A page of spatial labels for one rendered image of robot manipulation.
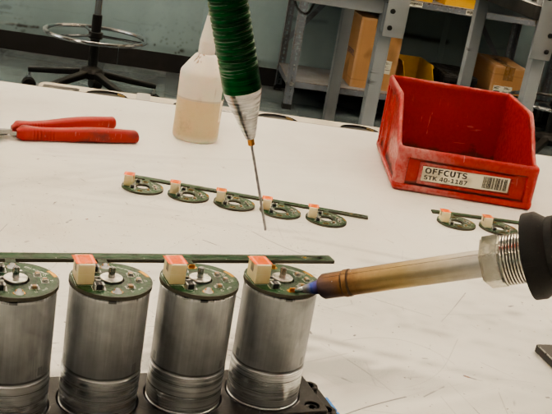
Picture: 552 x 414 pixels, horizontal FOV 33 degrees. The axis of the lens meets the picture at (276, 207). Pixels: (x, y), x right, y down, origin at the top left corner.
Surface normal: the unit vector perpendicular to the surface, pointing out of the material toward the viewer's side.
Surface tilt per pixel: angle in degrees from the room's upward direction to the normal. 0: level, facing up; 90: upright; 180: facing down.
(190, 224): 0
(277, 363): 90
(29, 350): 90
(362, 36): 90
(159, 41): 90
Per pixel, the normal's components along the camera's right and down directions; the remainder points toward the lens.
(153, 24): 0.10, 0.33
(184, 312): -0.20, 0.28
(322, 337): 0.16, -0.93
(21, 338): 0.47, 0.35
